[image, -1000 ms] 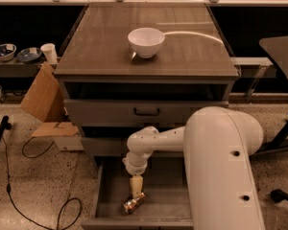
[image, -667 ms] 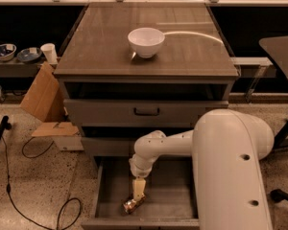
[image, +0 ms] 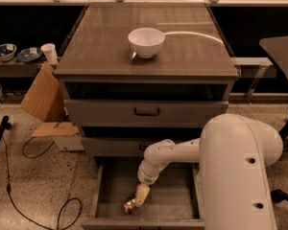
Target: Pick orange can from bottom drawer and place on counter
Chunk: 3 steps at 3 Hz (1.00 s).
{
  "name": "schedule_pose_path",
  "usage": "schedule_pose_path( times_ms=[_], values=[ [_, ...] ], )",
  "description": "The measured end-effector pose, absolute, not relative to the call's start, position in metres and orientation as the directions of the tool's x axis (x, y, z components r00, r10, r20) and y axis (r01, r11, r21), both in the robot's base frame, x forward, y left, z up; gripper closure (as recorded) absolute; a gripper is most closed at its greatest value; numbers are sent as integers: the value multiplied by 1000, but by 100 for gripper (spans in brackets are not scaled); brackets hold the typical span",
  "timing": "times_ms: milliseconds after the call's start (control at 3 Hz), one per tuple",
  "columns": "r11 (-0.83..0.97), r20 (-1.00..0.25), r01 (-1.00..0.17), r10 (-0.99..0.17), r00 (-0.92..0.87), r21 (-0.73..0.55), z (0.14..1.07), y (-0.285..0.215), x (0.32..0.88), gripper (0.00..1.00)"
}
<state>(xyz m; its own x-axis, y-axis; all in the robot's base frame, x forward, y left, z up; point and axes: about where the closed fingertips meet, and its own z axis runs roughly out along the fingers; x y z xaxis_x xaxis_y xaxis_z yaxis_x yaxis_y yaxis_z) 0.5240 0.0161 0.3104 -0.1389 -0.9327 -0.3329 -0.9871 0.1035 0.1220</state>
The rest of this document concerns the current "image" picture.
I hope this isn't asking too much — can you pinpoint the grey side shelf left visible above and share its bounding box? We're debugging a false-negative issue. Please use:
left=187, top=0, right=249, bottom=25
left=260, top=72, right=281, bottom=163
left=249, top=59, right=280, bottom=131
left=0, top=57, right=46, bottom=78

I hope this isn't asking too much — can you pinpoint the white bowl on counter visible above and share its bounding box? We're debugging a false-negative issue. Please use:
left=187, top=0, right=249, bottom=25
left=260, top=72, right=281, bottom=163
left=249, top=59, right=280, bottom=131
left=128, top=28, right=165, bottom=58

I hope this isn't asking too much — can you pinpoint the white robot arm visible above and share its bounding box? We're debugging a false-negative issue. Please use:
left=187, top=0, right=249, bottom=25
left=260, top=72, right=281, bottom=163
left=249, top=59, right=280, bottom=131
left=135, top=114, right=283, bottom=230

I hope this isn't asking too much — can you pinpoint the black caster foot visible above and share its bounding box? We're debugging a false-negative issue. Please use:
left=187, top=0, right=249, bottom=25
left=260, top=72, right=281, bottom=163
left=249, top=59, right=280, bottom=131
left=271, top=190, right=288, bottom=203

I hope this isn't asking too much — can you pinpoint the grey middle drawer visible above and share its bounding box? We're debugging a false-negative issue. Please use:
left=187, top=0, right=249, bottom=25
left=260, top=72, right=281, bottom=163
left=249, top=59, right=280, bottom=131
left=82, top=137, right=201, bottom=161

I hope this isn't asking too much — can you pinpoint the blue patterned bowl right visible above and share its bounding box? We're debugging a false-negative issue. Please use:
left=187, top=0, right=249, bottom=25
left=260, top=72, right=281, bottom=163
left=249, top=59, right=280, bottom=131
left=17, top=47, right=42, bottom=63

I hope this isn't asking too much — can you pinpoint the black floor cable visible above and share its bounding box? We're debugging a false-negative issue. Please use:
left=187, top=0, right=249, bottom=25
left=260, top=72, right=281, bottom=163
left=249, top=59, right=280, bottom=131
left=0, top=120, right=84, bottom=230

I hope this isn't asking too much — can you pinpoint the grey top drawer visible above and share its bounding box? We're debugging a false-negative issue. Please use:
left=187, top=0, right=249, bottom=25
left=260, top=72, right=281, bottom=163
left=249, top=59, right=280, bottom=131
left=64, top=99, right=228, bottom=127

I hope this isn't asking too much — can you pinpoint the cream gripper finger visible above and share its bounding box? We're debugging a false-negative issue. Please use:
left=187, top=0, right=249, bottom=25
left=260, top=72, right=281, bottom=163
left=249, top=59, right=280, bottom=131
left=135, top=183, right=150, bottom=207

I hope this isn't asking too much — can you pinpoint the white paper cup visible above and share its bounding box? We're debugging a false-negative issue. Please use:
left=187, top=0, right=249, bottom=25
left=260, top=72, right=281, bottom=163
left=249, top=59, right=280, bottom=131
left=41, top=43, right=58, bottom=64

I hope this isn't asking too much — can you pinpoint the dark side table top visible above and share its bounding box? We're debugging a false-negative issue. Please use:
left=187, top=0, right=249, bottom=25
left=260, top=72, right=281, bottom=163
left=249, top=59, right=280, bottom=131
left=259, top=35, right=288, bottom=80

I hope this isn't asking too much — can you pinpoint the grey drawer cabinet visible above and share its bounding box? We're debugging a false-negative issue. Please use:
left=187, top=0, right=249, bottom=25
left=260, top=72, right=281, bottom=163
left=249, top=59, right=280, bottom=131
left=55, top=2, right=239, bottom=142

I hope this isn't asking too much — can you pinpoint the blue patterned bowl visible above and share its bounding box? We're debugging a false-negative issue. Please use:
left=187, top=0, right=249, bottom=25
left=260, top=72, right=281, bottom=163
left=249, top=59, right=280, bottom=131
left=17, top=47, right=42, bottom=63
left=0, top=43, right=16, bottom=62

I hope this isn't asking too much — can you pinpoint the grey bottom drawer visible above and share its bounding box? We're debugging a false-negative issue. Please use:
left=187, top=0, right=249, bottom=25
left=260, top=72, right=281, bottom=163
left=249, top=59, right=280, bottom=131
left=82, top=157, right=204, bottom=230

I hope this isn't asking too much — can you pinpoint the grey drawer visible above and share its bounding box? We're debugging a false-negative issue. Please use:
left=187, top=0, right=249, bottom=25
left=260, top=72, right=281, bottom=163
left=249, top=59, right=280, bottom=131
left=82, top=157, right=204, bottom=230
left=82, top=137, right=201, bottom=161
left=64, top=99, right=228, bottom=127

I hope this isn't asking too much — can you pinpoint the blue patterned bowl left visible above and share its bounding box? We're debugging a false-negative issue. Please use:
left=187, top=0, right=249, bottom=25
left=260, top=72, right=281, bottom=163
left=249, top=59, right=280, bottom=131
left=0, top=43, right=16, bottom=62

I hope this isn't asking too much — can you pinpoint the brown cardboard box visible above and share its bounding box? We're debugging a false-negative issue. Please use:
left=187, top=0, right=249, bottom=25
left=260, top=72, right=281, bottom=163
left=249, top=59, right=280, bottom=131
left=20, top=62, right=79, bottom=137

